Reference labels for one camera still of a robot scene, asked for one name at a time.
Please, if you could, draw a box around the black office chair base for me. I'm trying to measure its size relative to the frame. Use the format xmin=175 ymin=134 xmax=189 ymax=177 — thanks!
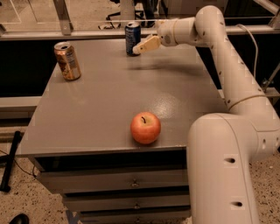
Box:
xmin=98 ymin=0 xmax=156 ymax=30

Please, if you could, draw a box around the bottom grey drawer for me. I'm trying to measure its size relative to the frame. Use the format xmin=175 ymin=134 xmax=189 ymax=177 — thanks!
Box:
xmin=80 ymin=206 xmax=191 ymax=224

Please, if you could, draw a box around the red apple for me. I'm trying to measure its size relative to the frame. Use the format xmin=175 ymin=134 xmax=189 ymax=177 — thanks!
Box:
xmin=130 ymin=112 xmax=161 ymax=144

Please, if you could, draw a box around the grey metal railing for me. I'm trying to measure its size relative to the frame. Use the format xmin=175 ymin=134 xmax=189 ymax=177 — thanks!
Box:
xmin=0 ymin=0 xmax=279 ymax=40

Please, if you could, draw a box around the middle grey drawer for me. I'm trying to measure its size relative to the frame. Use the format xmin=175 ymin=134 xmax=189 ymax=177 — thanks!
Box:
xmin=63 ymin=189 xmax=190 ymax=212

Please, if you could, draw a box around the blue pepsi can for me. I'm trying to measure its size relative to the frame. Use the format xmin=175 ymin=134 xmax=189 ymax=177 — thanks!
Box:
xmin=124 ymin=21 xmax=141 ymax=56

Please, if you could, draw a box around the grey drawer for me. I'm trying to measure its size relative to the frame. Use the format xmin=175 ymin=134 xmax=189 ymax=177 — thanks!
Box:
xmin=38 ymin=166 xmax=188 ymax=193
xmin=80 ymin=206 xmax=191 ymax=224
xmin=63 ymin=189 xmax=190 ymax=212

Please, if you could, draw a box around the top grey drawer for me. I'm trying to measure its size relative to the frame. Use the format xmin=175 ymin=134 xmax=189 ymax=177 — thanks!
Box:
xmin=38 ymin=166 xmax=188 ymax=193

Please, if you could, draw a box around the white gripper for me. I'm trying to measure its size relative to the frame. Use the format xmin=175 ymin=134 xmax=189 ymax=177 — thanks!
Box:
xmin=132 ymin=20 xmax=177 ymax=54

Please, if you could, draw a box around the black bar on floor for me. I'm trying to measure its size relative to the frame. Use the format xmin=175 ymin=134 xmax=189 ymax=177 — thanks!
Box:
xmin=0 ymin=130 xmax=21 ymax=193

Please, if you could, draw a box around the grey drawer cabinet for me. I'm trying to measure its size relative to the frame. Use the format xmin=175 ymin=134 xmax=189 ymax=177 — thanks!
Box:
xmin=16 ymin=36 xmax=228 ymax=224

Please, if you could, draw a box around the black shoe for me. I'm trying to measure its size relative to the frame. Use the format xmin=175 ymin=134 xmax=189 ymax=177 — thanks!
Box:
xmin=9 ymin=213 xmax=29 ymax=224

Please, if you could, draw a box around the white cable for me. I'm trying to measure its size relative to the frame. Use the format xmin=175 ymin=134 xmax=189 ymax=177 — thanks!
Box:
xmin=235 ymin=24 xmax=260 ymax=80

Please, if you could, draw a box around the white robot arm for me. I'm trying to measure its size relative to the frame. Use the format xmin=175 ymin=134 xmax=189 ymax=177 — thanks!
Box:
xmin=133 ymin=5 xmax=280 ymax=224

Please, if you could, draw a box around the gold soda can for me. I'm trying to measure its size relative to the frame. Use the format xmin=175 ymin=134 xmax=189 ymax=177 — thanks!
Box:
xmin=54 ymin=42 xmax=81 ymax=81

